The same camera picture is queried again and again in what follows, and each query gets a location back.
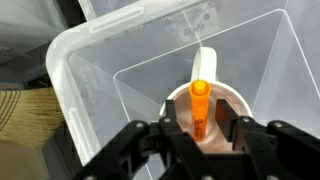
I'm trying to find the front clear plastic bin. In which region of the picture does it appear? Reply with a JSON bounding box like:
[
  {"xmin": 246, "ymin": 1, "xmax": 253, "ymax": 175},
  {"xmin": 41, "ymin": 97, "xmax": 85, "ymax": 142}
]
[{"xmin": 45, "ymin": 0, "xmax": 320, "ymax": 180}]

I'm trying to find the small clear plastic bin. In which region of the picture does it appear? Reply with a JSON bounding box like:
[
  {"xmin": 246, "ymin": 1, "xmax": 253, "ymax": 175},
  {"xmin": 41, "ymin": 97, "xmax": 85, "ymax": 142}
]
[{"xmin": 77, "ymin": 0, "xmax": 144, "ymax": 21}]

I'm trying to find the straw broom with black handle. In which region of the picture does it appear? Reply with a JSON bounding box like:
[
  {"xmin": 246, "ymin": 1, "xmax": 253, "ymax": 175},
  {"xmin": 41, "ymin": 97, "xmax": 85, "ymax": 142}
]
[{"xmin": 0, "ymin": 87, "xmax": 65, "ymax": 150}]

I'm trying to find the orange marker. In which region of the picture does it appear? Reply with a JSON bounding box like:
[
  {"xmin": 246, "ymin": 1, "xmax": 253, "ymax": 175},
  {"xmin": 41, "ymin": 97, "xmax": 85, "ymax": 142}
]
[{"xmin": 188, "ymin": 79, "xmax": 213, "ymax": 142}]

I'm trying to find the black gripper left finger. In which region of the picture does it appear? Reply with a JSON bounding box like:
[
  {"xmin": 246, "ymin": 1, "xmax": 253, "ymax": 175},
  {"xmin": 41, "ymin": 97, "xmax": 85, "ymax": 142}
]
[{"xmin": 71, "ymin": 99, "xmax": 216, "ymax": 180}]

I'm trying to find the white ceramic mug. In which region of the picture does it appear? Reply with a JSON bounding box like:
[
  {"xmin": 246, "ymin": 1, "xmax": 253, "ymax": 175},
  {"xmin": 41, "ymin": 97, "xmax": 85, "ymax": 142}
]
[{"xmin": 159, "ymin": 46, "xmax": 254, "ymax": 155}]

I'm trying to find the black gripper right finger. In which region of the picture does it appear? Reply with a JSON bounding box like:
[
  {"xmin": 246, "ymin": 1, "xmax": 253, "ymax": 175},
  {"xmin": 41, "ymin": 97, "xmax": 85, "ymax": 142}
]
[{"xmin": 214, "ymin": 98, "xmax": 320, "ymax": 180}]

